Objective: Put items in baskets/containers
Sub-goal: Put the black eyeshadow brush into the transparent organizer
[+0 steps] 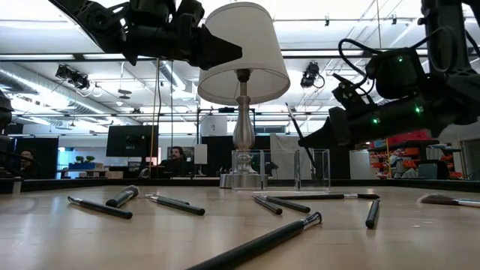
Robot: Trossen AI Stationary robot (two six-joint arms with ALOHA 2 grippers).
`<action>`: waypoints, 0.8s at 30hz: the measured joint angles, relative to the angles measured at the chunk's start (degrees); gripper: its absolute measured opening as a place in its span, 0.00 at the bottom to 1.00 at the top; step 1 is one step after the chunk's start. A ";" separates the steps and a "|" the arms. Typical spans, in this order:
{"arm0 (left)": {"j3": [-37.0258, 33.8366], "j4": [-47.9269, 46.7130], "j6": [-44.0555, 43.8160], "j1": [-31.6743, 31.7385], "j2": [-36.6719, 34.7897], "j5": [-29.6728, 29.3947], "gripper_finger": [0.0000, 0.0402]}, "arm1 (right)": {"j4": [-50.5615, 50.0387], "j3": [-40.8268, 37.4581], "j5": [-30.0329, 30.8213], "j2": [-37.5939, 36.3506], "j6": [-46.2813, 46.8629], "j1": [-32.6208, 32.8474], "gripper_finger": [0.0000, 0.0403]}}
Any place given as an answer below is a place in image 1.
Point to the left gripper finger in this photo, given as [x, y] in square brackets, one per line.
[213, 58]
[213, 39]

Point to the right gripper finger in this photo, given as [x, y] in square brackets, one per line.
[322, 129]
[322, 141]

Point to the thin black makeup brush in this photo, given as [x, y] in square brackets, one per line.
[372, 215]
[180, 207]
[292, 118]
[292, 206]
[157, 197]
[270, 207]
[105, 209]

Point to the square-head makeup brush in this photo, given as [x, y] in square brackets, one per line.
[318, 196]

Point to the fan makeup brush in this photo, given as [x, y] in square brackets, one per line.
[435, 199]

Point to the fluffy powder makeup brush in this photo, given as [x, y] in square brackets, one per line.
[120, 198]

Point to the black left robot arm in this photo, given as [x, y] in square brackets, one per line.
[90, 18]

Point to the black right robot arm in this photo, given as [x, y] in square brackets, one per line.
[405, 75]

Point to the black partition panel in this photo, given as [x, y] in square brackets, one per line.
[47, 157]
[213, 150]
[341, 165]

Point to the white shade silver table lamp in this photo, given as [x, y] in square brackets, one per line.
[243, 45]

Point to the white cabinet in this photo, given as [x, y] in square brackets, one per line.
[360, 165]

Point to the clear acrylic brush organizer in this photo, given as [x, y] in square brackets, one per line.
[296, 168]

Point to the grey fabric backdrop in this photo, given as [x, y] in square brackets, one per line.
[279, 141]

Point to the grey parts-bin cart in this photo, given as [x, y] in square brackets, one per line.
[410, 152]

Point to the black spotlight fixture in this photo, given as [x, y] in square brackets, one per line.
[311, 75]
[73, 77]

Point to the long ceiling light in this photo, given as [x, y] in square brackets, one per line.
[37, 57]
[105, 56]

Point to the white sign board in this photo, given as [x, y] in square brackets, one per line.
[213, 127]

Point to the dark office chair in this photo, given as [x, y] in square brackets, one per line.
[431, 170]

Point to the small white board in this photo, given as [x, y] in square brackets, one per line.
[200, 153]

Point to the large black display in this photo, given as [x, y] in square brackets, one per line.
[127, 142]

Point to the person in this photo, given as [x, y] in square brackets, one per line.
[27, 155]
[176, 161]

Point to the blue box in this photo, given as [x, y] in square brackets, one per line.
[82, 166]

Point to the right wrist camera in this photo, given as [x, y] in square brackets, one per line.
[352, 93]

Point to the silver ventilation duct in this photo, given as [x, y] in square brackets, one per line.
[22, 84]

